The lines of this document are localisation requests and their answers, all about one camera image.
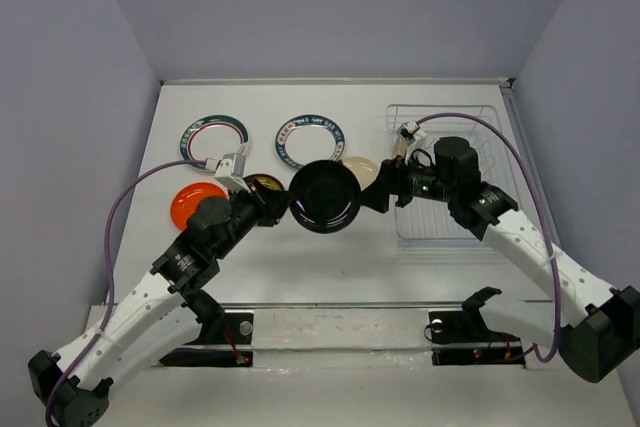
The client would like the cream plate with red dot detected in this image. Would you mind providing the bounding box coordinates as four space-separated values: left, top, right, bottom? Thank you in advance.
392 138 409 159

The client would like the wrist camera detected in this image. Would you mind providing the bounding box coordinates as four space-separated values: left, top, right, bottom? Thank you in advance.
214 153 249 193
396 121 426 148

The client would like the purple cable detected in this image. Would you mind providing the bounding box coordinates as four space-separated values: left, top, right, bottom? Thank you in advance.
414 111 564 363
44 158 221 427

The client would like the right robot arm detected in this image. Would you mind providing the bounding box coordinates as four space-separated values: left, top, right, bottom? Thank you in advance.
360 137 639 383

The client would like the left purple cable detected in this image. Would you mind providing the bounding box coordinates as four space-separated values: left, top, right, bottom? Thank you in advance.
44 158 221 427

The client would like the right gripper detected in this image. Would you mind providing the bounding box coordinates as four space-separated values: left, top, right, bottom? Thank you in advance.
353 148 456 213

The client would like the orange plate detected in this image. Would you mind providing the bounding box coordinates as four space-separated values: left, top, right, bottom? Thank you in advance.
169 182 228 231

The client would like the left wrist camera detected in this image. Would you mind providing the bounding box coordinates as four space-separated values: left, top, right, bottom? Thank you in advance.
214 153 249 193

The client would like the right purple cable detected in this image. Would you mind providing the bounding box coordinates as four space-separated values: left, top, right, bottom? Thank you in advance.
414 111 564 363

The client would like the white wire dish rack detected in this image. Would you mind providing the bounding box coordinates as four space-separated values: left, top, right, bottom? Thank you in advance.
385 103 528 251

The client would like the green rimmed plate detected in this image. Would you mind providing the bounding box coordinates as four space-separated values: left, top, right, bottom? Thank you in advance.
178 114 251 161
274 114 346 170

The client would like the yellow brown patterned plate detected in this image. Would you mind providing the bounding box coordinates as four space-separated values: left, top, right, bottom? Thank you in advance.
244 173 285 192

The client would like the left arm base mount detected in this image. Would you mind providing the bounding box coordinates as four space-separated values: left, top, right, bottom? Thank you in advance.
158 310 254 368

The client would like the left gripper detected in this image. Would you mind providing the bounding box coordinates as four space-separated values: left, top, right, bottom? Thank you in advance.
213 177 295 259

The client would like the cream plate with black patch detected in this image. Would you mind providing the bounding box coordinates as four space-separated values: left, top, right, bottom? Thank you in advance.
339 156 380 192

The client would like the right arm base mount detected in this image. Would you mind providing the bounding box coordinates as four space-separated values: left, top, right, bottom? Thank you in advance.
423 287 526 367

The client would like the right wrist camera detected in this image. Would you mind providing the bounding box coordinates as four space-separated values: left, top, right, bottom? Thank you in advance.
396 121 426 148

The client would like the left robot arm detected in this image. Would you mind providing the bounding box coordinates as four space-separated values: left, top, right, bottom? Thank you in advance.
28 181 292 426

